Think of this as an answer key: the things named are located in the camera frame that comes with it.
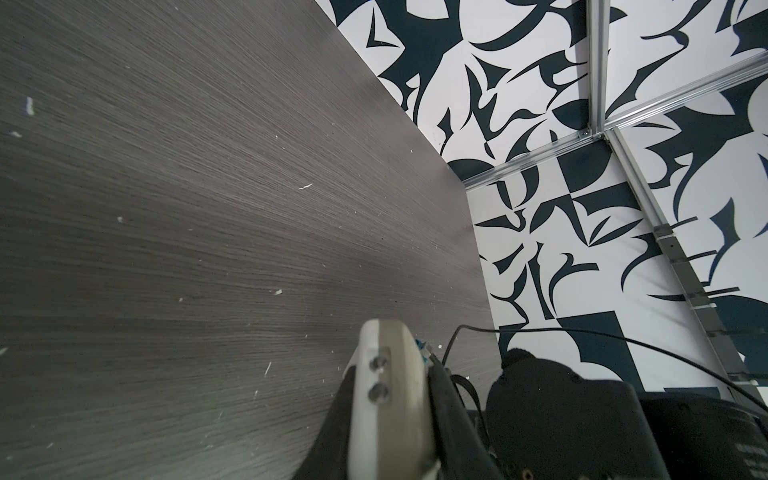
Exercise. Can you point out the grey wall hook rack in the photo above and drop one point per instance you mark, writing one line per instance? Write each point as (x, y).
(720, 338)

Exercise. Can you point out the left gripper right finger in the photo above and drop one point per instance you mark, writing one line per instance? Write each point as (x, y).
(458, 445)

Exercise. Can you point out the white remote control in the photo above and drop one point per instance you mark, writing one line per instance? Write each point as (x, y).
(391, 434)

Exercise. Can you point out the horizontal aluminium frame bar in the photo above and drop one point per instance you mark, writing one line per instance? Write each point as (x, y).
(736, 74)

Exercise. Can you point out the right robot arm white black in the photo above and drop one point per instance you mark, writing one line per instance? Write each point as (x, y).
(542, 420)

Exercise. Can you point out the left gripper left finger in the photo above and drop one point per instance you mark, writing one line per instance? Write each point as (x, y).
(327, 458)

